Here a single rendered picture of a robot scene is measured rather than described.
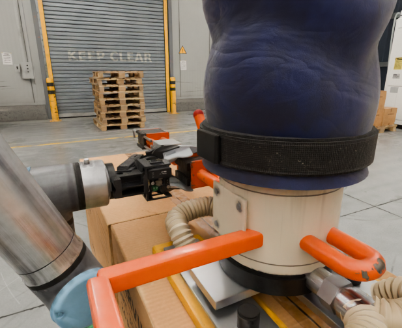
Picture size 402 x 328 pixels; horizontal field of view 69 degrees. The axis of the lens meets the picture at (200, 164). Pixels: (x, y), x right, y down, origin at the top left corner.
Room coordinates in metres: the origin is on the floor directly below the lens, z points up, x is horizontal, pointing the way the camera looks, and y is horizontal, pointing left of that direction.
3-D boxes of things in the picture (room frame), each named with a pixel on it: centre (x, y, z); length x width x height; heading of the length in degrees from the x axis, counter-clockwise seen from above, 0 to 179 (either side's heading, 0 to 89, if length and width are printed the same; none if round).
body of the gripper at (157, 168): (0.56, 0.12, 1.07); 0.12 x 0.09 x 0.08; 116
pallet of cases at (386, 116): (6.94, -3.74, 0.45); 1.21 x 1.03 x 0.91; 26
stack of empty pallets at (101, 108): (7.39, 2.05, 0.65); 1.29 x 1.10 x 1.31; 26
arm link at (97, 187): (0.53, 0.20, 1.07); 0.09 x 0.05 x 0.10; 26
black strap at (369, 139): (0.40, -0.11, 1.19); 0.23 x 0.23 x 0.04
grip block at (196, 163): (0.62, 0.00, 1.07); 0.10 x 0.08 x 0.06; 117
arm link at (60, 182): (0.49, 0.28, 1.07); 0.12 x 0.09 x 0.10; 116
